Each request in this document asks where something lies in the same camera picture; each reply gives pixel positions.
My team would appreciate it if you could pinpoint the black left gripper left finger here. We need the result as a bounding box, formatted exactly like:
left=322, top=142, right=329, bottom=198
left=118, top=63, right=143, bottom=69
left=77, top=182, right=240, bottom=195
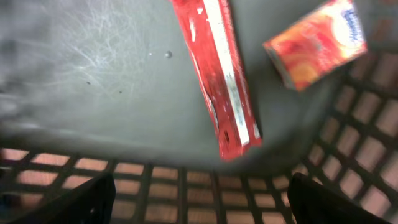
left=9, top=173, right=116, bottom=224

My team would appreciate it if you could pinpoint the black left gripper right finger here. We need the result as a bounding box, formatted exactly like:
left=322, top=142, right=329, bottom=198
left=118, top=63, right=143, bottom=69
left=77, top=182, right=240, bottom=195
left=287, top=173, right=389, bottom=224

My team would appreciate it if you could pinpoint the red snack bar wrapper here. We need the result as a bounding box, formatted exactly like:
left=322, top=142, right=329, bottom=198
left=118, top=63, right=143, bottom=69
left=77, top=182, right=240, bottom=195
left=171, top=0, right=262, bottom=160

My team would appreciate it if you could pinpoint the grey plastic basket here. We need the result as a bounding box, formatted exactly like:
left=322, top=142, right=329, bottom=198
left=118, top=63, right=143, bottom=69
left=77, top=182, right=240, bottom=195
left=1, top=0, right=397, bottom=223

